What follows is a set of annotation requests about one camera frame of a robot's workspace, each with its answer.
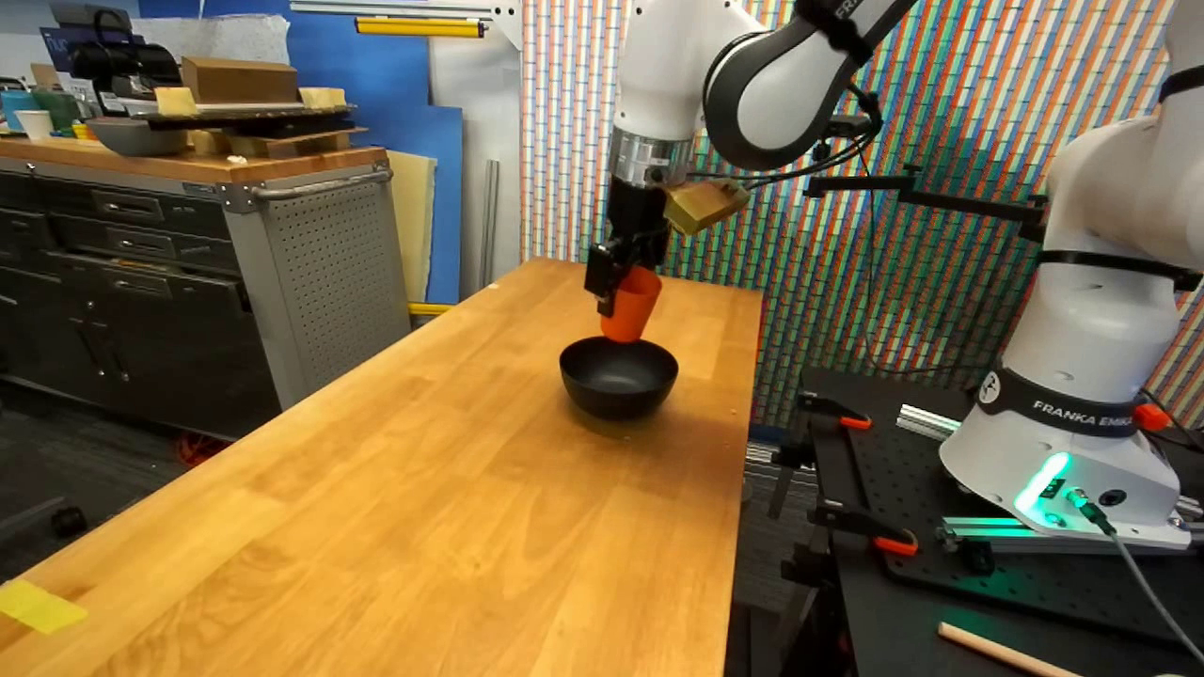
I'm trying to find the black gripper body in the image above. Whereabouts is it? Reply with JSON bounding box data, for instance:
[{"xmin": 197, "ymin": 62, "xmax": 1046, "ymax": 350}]
[{"xmin": 601, "ymin": 180, "xmax": 670, "ymax": 266}]

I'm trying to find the orange plastic cup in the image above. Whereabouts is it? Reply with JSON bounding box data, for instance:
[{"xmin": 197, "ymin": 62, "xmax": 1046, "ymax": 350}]
[{"xmin": 601, "ymin": 266, "xmax": 664, "ymax": 341}]

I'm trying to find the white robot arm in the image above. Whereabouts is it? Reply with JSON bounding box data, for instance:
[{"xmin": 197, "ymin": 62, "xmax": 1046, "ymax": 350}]
[{"xmin": 587, "ymin": 0, "xmax": 1204, "ymax": 550}]

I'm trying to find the black bowl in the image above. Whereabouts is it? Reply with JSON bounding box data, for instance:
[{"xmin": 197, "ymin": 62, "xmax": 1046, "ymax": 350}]
[{"xmin": 557, "ymin": 335, "xmax": 677, "ymax": 422}]

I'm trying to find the black orange clamp rear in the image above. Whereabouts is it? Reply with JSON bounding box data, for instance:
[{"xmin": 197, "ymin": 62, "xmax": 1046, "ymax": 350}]
[{"xmin": 799, "ymin": 391, "xmax": 872, "ymax": 432}]

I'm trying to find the black orange clamp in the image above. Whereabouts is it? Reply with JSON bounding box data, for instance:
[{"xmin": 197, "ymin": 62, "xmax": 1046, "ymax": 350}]
[
  {"xmin": 799, "ymin": 391, "xmax": 872, "ymax": 432},
  {"xmin": 814, "ymin": 501, "xmax": 920, "ymax": 559}
]

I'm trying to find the black orange clamp front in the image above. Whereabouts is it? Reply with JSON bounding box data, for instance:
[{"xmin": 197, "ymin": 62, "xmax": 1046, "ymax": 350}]
[{"xmin": 814, "ymin": 501, "xmax": 920, "ymax": 559}]

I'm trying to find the grey tool cabinet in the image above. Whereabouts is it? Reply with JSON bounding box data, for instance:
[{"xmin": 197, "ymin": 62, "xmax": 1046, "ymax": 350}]
[{"xmin": 0, "ymin": 138, "xmax": 405, "ymax": 435}]

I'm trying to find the wooden box on cabinet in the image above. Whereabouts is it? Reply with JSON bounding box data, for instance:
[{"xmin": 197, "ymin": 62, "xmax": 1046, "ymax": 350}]
[{"xmin": 180, "ymin": 55, "xmax": 296, "ymax": 101}]

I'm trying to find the wooden stick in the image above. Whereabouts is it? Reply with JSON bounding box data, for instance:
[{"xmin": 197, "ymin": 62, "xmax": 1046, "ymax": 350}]
[{"xmin": 938, "ymin": 622, "xmax": 1079, "ymax": 677}]

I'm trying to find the yellow tape piece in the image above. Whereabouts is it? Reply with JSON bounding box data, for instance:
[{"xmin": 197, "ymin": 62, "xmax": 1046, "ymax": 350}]
[{"xmin": 0, "ymin": 579, "xmax": 85, "ymax": 637}]

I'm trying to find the gold wrist camera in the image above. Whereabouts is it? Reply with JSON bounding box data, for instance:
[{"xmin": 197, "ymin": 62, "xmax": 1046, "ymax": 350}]
[{"xmin": 667, "ymin": 180, "xmax": 743, "ymax": 233}]

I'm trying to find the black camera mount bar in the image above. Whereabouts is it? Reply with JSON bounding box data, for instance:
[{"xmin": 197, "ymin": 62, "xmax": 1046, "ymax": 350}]
[{"xmin": 804, "ymin": 164, "xmax": 1046, "ymax": 242}]

